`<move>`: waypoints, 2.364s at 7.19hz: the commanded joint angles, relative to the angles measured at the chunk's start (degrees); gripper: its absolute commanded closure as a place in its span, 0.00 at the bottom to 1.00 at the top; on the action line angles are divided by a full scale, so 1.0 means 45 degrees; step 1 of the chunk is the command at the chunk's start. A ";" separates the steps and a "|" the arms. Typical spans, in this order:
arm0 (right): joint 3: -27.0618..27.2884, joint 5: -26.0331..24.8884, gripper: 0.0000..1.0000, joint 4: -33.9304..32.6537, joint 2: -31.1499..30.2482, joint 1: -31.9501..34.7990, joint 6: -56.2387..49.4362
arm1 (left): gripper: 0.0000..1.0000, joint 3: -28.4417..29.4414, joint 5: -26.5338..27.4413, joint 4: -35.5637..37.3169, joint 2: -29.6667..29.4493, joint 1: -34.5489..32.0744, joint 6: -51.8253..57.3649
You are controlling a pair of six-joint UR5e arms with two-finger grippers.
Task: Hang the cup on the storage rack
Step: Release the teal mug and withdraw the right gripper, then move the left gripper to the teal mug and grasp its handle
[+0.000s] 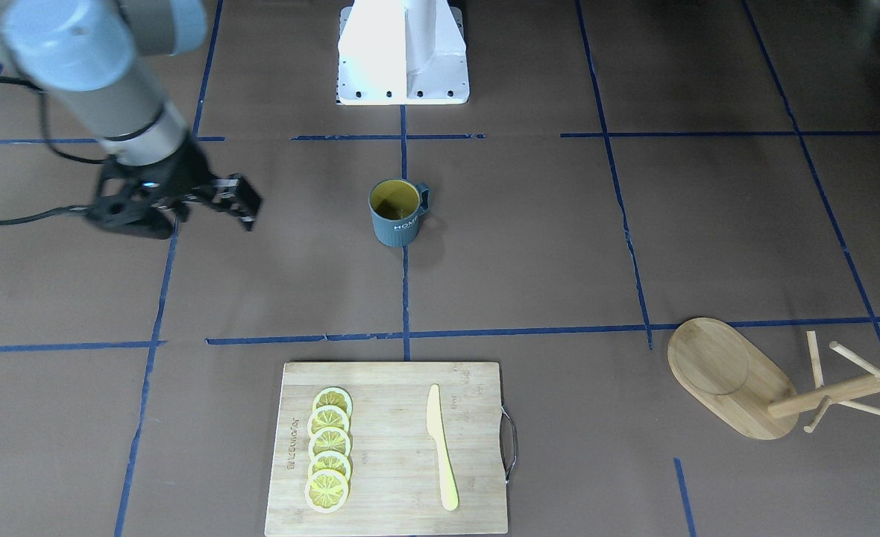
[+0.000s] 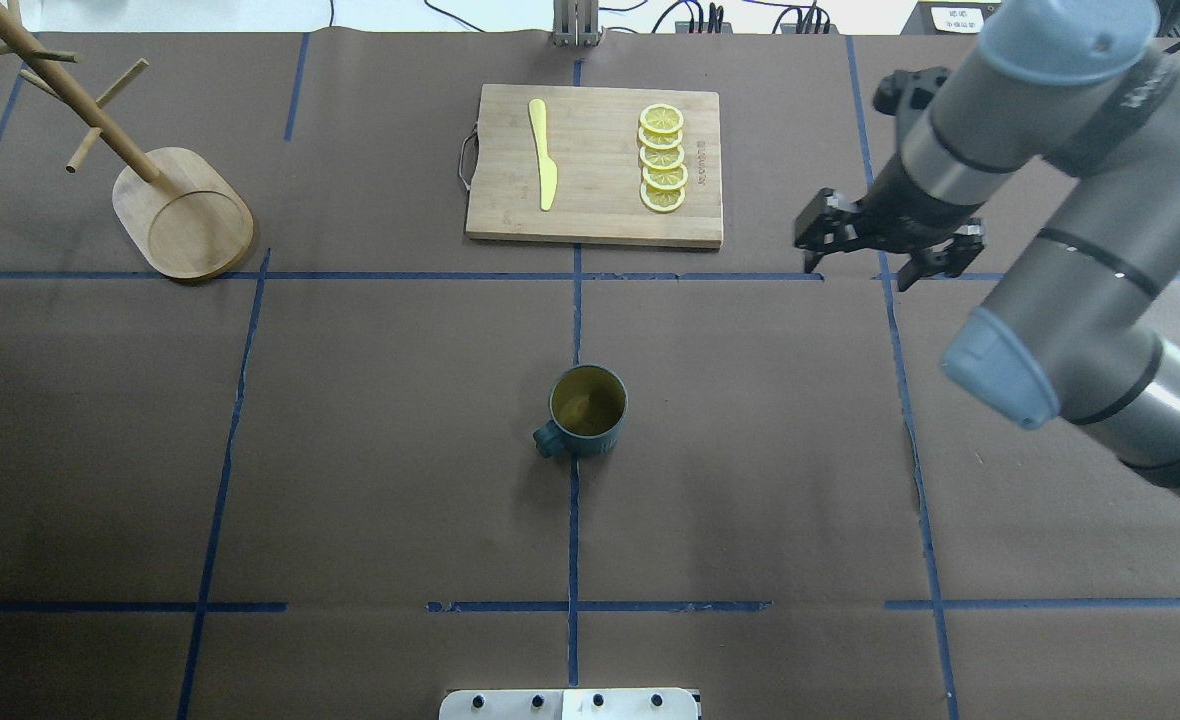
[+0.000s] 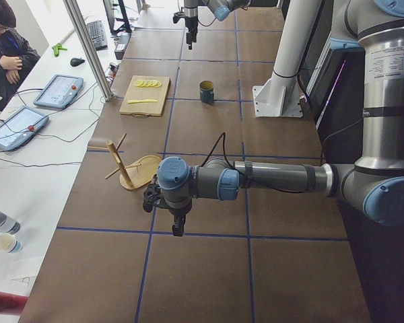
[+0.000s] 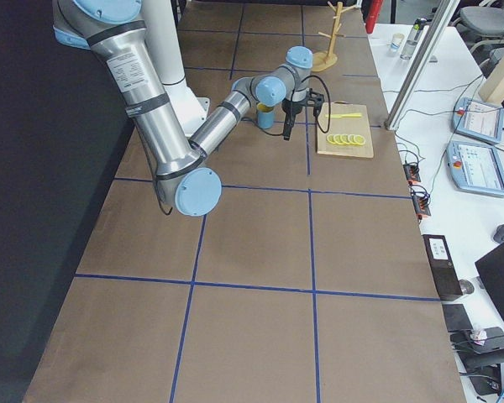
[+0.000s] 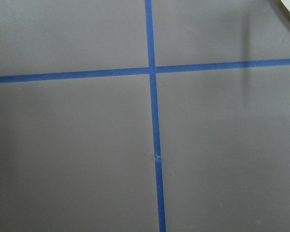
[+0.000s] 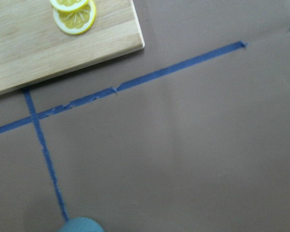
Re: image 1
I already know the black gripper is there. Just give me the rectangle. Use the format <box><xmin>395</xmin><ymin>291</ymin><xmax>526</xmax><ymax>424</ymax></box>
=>
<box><xmin>130</xmin><ymin>142</ymin><xmax>263</xmax><ymax>230</ymax></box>

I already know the teal mug yellow inside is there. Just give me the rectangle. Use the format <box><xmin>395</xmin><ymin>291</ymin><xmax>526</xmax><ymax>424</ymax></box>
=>
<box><xmin>368</xmin><ymin>179</ymin><xmax>431</xmax><ymax>248</ymax></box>

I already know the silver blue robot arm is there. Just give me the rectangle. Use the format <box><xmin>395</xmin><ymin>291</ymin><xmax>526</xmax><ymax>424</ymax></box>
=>
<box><xmin>0</xmin><ymin>1</ymin><xmax>262</xmax><ymax>240</ymax></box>

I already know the wooden cup storage rack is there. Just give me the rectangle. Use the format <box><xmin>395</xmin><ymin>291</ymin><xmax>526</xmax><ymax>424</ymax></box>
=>
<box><xmin>666</xmin><ymin>317</ymin><xmax>880</xmax><ymax>441</ymax></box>

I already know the white pillar with base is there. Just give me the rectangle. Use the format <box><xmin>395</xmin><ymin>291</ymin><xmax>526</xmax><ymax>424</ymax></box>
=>
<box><xmin>336</xmin><ymin>1</ymin><xmax>471</xmax><ymax>106</ymax></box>

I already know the yellow plastic knife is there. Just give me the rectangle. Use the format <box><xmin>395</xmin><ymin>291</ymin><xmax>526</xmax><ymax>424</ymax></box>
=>
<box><xmin>426</xmin><ymin>383</ymin><xmax>459</xmax><ymax>511</ymax></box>

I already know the wooden cutting board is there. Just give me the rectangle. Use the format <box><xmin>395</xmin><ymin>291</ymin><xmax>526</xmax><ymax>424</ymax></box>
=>
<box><xmin>264</xmin><ymin>362</ymin><xmax>509</xmax><ymax>536</ymax></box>

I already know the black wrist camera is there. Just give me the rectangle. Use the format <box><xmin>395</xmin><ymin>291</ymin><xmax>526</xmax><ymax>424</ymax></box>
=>
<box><xmin>84</xmin><ymin>160</ymin><xmax>175</xmax><ymax>240</ymax></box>

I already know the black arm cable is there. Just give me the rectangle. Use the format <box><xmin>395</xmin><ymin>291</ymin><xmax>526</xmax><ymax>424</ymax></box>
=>
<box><xmin>0</xmin><ymin>75</ymin><xmax>113</xmax><ymax>226</ymax></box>

